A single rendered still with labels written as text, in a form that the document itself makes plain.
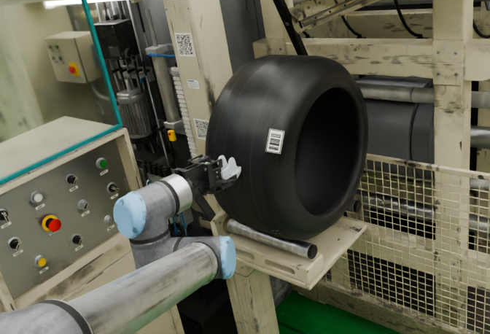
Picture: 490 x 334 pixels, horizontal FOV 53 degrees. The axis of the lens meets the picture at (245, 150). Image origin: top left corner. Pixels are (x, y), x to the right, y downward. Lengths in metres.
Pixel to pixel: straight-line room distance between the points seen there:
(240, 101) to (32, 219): 0.74
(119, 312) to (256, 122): 0.71
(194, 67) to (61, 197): 0.59
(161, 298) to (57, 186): 0.90
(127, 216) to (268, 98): 0.49
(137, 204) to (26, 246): 0.66
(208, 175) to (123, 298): 0.52
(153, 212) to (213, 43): 0.68
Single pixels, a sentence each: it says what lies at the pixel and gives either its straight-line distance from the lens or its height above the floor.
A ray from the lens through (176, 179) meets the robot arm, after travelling 1.15.
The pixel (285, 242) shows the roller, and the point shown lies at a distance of 1.56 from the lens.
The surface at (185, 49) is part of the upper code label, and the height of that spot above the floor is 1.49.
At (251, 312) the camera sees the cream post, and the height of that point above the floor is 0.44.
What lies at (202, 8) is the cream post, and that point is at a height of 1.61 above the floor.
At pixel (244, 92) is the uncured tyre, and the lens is 1.37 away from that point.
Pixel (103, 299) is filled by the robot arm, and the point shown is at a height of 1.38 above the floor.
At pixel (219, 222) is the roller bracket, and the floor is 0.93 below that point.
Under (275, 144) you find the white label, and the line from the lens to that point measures 1.27.
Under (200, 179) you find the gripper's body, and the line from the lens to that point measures 1.21.
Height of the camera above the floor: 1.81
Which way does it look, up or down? 24 degrees down
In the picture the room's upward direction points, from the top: 10 degrees counter-clockwise
